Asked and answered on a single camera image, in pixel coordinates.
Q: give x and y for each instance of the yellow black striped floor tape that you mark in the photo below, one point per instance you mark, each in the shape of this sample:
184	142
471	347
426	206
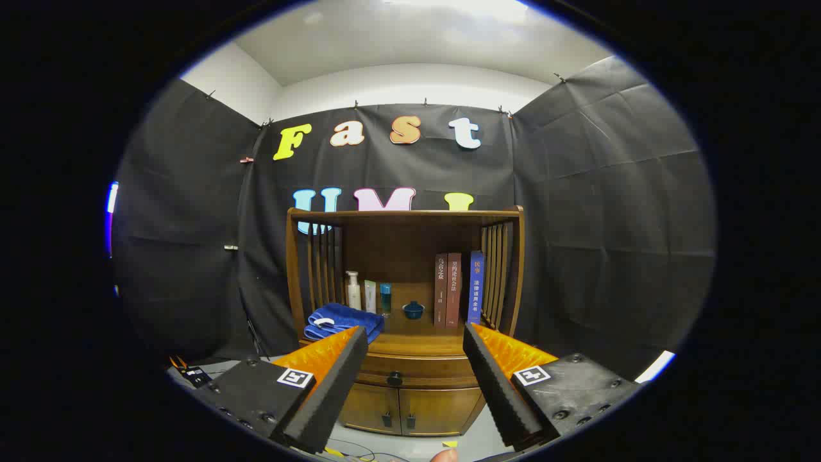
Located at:
337	453

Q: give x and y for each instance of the white pump bottle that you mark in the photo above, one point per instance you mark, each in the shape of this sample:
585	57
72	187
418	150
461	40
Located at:
353	295

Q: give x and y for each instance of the brown wooden cabinet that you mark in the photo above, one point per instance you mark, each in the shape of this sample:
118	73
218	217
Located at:
397	250

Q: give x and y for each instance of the black electronics box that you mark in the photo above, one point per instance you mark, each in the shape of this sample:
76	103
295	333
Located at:
192	374

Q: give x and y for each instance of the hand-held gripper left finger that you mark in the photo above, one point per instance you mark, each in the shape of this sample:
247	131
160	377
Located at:
333	391

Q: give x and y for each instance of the wooden drawer with black knob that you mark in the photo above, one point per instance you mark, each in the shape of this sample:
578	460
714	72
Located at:
423	372

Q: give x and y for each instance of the wooden cabinet door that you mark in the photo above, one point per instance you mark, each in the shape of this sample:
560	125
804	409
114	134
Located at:
365	407
442	410

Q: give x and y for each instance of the folded blue towel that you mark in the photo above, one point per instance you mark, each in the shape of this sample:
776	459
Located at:
340	317

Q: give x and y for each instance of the teal bottle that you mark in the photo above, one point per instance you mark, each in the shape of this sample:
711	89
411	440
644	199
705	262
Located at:
385	300

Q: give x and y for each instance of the wooden cabinet countertop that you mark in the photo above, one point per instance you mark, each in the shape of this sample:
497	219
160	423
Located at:
420	342

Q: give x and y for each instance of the blue book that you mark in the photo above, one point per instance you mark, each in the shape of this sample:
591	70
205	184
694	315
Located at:
476	289

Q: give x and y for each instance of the white panel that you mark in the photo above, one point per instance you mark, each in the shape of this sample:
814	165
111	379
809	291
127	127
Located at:
655	366

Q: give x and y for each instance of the reddish brown book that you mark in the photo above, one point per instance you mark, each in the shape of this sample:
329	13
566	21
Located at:
453	292

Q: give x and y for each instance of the white green tube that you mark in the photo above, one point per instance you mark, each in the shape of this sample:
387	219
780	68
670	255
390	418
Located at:
370	298

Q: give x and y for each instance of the dark blue lidded teacup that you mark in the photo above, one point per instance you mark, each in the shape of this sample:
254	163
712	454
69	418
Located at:
413	311

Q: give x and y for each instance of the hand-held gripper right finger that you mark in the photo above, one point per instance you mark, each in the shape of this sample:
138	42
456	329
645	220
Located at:
497	391

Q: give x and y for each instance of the black backdrop cloth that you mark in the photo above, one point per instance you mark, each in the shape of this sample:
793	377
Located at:
577	224

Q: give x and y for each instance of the dark brown book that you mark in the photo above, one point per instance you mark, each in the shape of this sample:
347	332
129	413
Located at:
440	295

